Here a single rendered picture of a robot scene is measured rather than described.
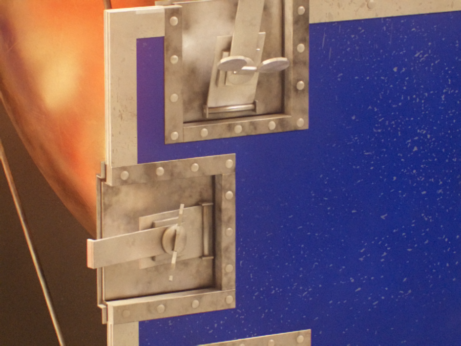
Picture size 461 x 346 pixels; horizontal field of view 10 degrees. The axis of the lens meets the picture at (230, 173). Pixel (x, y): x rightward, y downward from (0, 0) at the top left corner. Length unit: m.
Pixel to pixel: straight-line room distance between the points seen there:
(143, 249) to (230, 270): 0.08
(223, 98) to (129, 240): 0.14
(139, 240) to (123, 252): 0.02
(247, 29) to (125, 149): 0.13
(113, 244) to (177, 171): 0.08
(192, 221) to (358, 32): 0.20
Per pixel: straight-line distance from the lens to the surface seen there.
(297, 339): 2.16
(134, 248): 2.06
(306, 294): 2.16
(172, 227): 2.08
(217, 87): 2.08
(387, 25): 2.14
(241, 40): 2.06
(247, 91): 2.10
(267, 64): 2.06
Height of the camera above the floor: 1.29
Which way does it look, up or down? 13 degrees down
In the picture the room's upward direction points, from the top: straight up
